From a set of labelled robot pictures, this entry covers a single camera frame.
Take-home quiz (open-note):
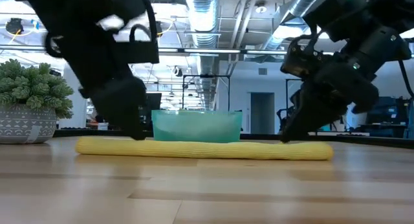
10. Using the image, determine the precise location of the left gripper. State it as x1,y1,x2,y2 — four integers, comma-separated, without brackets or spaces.
45,22,147,142

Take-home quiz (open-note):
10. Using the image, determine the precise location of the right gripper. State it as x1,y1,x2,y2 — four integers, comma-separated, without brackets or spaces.
279,51,380,144

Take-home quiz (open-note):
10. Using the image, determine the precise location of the teal plastic bin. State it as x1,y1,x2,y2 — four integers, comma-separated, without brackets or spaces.
151,109,244,144

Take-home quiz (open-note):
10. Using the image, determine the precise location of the yellow microfiber towel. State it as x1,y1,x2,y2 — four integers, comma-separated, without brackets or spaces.
74,135,334,161

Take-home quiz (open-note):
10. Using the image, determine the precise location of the black background monitor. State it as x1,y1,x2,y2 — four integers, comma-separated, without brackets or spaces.
142,93,162,121

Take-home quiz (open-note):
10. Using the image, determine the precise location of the dark background monitor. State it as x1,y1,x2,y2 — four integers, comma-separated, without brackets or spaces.
365,96,411,125

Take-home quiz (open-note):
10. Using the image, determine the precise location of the succulent plant in patterned pot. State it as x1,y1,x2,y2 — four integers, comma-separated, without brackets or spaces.
0,58,75,145

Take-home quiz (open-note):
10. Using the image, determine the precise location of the linear ceiling light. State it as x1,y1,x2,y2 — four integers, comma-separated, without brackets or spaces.
0,45,336,58

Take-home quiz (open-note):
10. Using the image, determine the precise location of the black gantry frame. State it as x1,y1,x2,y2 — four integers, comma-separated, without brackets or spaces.
285,77,303,111
182,74,231,112

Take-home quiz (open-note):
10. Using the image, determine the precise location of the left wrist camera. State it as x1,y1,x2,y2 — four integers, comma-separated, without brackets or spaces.
111,39,160,65

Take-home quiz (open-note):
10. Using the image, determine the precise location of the black metal table frame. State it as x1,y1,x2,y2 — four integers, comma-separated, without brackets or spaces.
53,129,414,150

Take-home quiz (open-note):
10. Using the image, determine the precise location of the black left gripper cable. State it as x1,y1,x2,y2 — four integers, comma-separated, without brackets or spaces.
129,0,160,43

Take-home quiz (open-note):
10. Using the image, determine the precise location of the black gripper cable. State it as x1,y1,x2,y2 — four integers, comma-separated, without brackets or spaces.
129,0,160,43
398,58,414,98

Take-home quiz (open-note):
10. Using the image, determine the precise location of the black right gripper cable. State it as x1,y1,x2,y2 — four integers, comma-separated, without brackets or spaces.
398,58,414,98

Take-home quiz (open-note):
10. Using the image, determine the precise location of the silver ventilation duct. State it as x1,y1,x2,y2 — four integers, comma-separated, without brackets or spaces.
184,0,223,50
258,0,323,56

